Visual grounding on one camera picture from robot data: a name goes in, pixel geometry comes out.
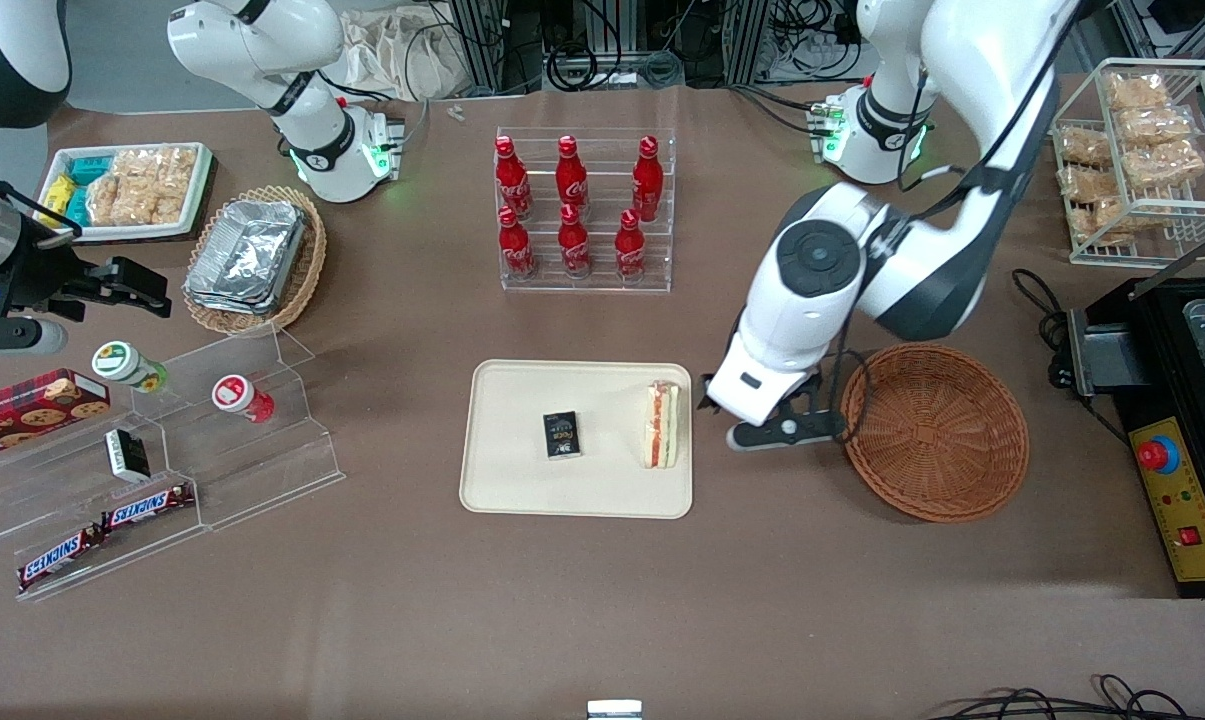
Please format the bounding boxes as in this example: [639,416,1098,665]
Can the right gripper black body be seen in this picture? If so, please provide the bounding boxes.
[0,215,100,327]

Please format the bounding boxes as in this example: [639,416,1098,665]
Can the triangle sandwich with red filling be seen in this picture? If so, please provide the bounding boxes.
[641,379,682,470]

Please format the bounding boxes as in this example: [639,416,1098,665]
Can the white snack serving tray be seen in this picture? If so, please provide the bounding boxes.
[36,141,217,245]

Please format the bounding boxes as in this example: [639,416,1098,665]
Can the beige rectangular plastic tray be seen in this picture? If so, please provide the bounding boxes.
[459,358,695,521]

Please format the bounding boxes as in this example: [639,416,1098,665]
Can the light tan wicker basket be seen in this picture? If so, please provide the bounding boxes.
[182,184,328,337]

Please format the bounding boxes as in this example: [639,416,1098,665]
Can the round brown wicker basket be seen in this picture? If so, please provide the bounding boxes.
[840,342,1031,524]

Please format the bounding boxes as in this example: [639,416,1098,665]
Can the cup with green floral lid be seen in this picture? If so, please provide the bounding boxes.
[91,340,171,394]

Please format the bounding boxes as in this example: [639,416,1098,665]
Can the clear bag of rice crackers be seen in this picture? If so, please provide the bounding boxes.
[156,147,199,225]
[1116,106,1200,147]
[85,170,129,227]
[1106,71,1170,110]
[1122,140,1205,193]
[1056,124,1115,167]
[1058,164,1123,203]
[112,149,165,227]
[1090,197,1155,247]

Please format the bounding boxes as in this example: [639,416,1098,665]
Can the aluminium foil container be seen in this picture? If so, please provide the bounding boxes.
[186,199,309,303]
[183,282,285,318]

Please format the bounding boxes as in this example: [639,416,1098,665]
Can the red chocolate chip cookie box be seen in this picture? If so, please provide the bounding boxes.
[0,367,112,464]

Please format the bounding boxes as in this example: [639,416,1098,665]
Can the cup with red lid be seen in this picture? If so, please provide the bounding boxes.
[211,374,276,425]

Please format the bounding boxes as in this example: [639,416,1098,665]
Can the small black card box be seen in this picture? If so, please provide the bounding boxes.
[542,410,583,461]

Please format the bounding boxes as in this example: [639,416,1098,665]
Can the black and white small box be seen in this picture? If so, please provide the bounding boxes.
[104,427,152,484]

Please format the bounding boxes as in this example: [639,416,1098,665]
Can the red cola bottle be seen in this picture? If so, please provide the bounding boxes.
[614,208,648,284]
[494,135,534,222]
[557,203,594,280]
[497,206,538,282]
[555,135,590,210]
[631,135,665,224]

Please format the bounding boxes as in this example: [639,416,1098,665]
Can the clear acrylic bottle rack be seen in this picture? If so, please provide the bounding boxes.
[494,126,678,295]

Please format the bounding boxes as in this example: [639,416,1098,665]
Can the Snickers chocolate bar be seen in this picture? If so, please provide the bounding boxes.
[16,526,104,592]
[101,483,196,532]

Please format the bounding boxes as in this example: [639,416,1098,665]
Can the clear acrylic step shelf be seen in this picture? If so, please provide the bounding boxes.
[0,324,347,603]

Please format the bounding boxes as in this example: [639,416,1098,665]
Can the white cloth bag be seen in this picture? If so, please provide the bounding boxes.
[340,6,475,103]

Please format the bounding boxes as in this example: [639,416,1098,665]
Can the black appliance with yellow panel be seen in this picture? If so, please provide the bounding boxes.
[1067,275,1205,600]

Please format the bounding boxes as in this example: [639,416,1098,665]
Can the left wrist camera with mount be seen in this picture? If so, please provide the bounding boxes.
[726,404,849,454]

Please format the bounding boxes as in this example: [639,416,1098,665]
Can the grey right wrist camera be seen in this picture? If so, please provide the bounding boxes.
[0,317,69,360]

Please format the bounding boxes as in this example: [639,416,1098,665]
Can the left arm base cable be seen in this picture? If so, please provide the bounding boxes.
[730,84,835,138]

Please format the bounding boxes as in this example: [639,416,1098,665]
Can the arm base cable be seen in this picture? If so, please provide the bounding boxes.
[336,84,431,153]
[730,84,835,138]

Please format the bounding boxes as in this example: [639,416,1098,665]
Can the black appliance power cable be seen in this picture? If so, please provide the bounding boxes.
[1010,267,1133,446]

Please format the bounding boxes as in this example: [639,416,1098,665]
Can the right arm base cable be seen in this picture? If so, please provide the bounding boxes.
[336,84,431,153]

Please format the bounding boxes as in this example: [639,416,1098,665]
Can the black coiled background cables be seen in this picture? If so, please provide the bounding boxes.
[545,35,685,93]

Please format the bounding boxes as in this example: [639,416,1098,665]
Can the aluminium frame post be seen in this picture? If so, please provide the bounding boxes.
[725,0,770,87]
[448,0,509,97]

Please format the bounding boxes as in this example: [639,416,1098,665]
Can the black floor cable bundle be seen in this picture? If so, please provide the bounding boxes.
[925,674,1205,720]

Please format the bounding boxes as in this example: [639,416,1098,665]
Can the white wire rack basket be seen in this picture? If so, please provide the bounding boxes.
[1050,57,1205,269]

